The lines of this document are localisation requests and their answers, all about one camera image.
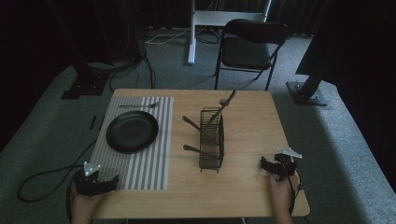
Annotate white floor cable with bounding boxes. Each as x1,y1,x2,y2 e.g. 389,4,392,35
145,0,219,46

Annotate black folding chair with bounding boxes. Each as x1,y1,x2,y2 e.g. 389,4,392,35
214,18,290,91

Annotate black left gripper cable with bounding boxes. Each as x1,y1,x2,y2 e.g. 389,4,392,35
17,138,98,224

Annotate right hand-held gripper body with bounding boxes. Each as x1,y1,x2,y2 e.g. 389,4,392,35
272,147,304,183

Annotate grey striped placemat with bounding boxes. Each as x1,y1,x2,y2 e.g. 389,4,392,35
89,96,175,191

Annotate person's left hand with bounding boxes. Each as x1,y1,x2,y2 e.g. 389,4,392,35
70,186,106,224

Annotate silver fork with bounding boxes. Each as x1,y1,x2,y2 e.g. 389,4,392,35
119,101,161,109

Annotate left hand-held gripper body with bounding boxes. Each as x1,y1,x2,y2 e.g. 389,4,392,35
73,161,108,198

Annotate person's right hand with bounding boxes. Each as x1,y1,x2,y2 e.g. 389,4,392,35
268,170,301,224

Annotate black metal stand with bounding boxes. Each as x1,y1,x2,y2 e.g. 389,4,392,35
46,0,115,101
285,0,349,106

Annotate dark-handled utensil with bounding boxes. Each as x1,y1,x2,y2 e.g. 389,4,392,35
181,115,203,133
182,144,206,156

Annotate black floor cables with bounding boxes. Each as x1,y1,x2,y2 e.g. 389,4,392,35
107,0,157,93

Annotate black round plate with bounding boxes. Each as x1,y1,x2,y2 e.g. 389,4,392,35
105,110,160,155

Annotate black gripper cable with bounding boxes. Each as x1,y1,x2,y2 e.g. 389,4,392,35
279,155,304,217
17,138,98,224

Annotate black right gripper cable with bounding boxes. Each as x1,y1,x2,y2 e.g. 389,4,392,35
279,155,304,217

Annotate black wire cutlery rack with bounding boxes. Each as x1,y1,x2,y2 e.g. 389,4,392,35
198,106,226,174

